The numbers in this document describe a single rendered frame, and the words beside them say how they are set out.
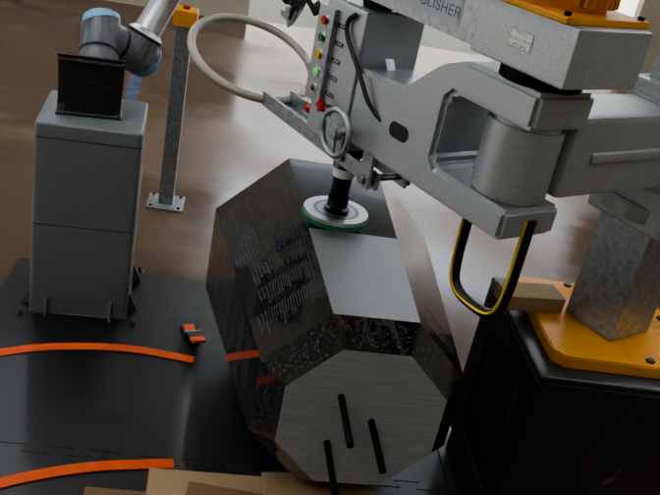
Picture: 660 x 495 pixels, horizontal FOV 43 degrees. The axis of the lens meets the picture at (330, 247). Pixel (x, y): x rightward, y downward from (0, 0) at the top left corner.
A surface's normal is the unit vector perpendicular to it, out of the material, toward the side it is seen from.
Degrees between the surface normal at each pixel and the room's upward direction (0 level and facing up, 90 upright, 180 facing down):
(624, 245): 90
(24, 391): 0
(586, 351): 0
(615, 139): 90
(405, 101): 90
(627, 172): 90
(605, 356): 0
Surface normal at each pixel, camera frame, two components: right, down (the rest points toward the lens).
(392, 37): 0.54, 0.46
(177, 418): 0.18, -0.88
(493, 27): -0.82, 0.11
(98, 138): 0.13, 0.46
